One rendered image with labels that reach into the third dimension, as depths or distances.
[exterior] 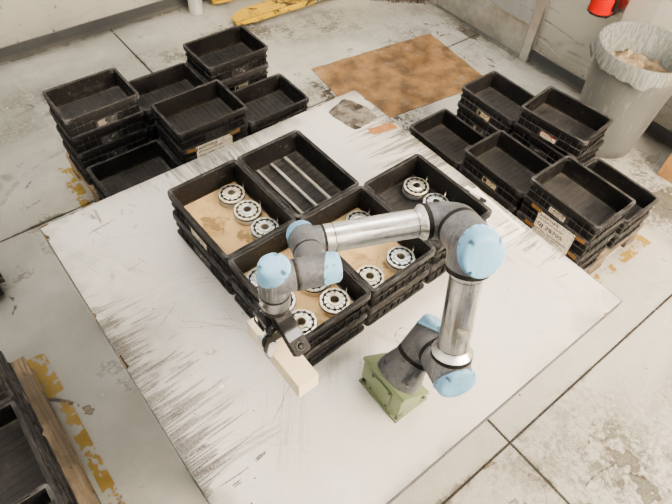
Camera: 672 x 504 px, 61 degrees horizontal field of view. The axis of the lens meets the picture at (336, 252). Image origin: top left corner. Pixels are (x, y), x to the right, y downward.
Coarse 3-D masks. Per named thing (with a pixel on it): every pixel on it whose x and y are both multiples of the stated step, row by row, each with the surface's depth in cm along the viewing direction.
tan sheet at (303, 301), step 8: (288, 248) 206; (288, 256) 204; (248, 272) 198; (328, 288) 196; (296, 296) 193; (304, 296) 193; (296, 304) 191; (304, 304) 191; (312, 304) 192; (312, 312) 190; (320, 312) 190; (320, 320) 188
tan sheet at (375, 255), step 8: (344, 216) 217; (360, 248) 208; (368, 248) 208; (376, 248) 208; (384, 248) 209; (344, 256) 205; (352, 256) 205; (360, 256) 206; (368, 256) 206; (376, 256) 206; (384, 256) 206; (352, 264) 203; (360, 264) 203; (368, 264) 204; (376, 264) 204; (384, 264) 204; (384, 272) 202; (392, 272) 202; (384, 280) 199
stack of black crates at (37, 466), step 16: (0, 416) 201; (16, 416) 197; (0, 432) 204; (16, 432) 204; (32, 432) 205; (0, 448) 200; (16, 448) 201; (32, 448) 191; (48, 448) 214; (0, 464) 197; (16, 464) 197; (32, 464) 197; (48, 464) 198; (0, 480) 194; (16, 480) 194; (32, 480) 194; (48, 480) 185; (64, 480) 212; (0, 496) 191; (16, 496) 191; (64, 496) 192
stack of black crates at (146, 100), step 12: (156, 72) 326; (168, 72) 331; (180, 72) 336; (192, 72) 329; (132, 84) 321; (144, 84) 326; (156, 84) 331; (168, 84) 336; (180, 84) 338; (192, 84) 337; (144, 96) 329; (156, 96) 329; (168, 96) 330; (144, 108) 306; (144, 120) 316; (156, 132) 319
